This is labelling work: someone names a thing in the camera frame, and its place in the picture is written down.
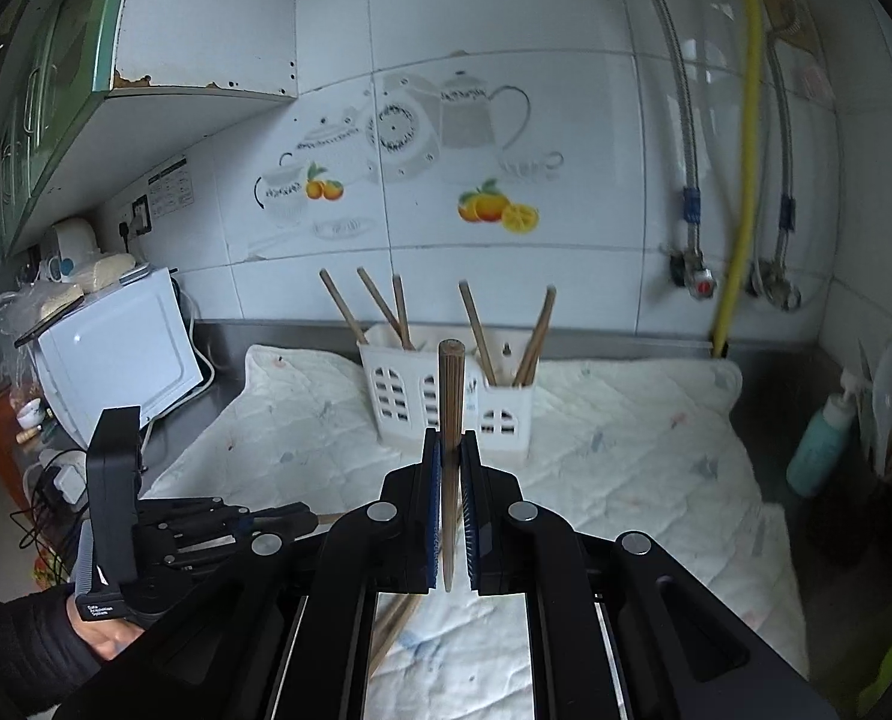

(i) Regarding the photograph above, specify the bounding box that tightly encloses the person's left hand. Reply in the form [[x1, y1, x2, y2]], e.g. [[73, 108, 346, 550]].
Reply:
[[65, 596, 143, 661]]

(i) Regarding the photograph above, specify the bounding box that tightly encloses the left braided metal hose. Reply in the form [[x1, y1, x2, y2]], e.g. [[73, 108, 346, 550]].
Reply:
[[610, 0, 705, 257]]

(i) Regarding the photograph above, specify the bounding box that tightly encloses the right braided metal hose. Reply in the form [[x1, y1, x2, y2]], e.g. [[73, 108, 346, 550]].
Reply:
[[756, 0, 798, 280]]

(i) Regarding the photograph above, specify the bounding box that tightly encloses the chrome water valve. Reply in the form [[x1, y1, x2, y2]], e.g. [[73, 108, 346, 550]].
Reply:
[[747, 259, 803, 312]]

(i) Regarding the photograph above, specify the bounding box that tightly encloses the red-handled water valve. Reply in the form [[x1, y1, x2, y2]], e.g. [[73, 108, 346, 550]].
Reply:
[[669, 249, 716, 301]]

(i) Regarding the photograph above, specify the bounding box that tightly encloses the wooden chopstick nine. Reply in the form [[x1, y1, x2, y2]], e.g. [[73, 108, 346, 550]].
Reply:
[[457, 280, 496, 387]]

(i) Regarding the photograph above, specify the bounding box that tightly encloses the white quilted mat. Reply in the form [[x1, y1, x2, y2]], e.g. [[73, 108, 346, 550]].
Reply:
[[149, 346, 809, 718]]

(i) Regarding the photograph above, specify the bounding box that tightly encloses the teal spray bottle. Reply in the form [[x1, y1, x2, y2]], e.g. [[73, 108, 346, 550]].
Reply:
[[786, 369, 863, 497]]

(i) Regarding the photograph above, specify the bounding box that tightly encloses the white rice paddle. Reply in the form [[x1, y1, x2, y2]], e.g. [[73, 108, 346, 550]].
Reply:
[[871, 341, 892, 478]]

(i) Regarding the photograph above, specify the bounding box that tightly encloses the white electric kettle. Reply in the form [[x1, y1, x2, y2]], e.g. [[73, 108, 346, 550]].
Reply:
[[39, 218, 101, 283]]

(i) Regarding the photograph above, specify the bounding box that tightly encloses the white plastic utensil holder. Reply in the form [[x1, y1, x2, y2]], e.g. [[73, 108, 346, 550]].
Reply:
[[356, 322, 537, 458]]

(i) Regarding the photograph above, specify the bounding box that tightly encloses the wooden chopstick five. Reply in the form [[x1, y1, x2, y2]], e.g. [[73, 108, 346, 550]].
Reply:
[[370, 504, 460, 673]]

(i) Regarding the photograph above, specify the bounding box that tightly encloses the wooden chopstick four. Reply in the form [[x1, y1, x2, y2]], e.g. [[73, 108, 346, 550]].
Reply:
[[368, 595, 423, 678]]

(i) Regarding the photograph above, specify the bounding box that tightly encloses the white power cable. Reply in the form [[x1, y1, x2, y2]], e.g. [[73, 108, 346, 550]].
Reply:
[[138, 276, 217, 452]]

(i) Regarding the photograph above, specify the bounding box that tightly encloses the wooden chopstick six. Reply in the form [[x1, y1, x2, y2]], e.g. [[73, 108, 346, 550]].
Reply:
[[438, 338, 466, 592]]

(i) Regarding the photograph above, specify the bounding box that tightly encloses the green wall cabinet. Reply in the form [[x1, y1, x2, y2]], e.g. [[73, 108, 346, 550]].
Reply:
[[0, 0, 298, 255]]

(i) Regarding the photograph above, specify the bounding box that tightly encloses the wooden chopstick three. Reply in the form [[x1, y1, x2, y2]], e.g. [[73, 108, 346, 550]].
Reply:
[[393, 273, 415, 351]]

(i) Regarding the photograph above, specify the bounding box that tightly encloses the yellow gas pipe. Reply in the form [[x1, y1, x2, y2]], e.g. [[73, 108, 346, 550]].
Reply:
[[711, 0, 764, 359]]

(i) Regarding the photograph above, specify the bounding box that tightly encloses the wooden chopstick one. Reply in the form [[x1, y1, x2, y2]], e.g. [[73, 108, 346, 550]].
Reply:
[[319, 268, 368, 344]]

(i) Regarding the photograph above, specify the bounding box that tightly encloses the person's left forearm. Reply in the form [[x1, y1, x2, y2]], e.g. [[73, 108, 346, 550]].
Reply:
[[0, 585, 103, 718]]

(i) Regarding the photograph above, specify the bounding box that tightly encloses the wooden chopstick two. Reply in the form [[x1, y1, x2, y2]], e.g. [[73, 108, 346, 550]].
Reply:
[[357, 266, 410, 349]]

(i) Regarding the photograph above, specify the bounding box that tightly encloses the wall power socket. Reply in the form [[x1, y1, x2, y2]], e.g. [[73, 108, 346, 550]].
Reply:
[[128, 193, 151, 238]]

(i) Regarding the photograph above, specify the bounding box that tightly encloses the wooden chopstick eight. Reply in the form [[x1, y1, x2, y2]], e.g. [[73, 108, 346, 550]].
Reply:
[[513, 286, 556, 387]]

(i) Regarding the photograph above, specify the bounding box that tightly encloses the braided metal hose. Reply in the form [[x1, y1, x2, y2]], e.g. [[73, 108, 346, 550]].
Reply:
[[756, 0, 798, 280], [610, 0, 705, 257]]

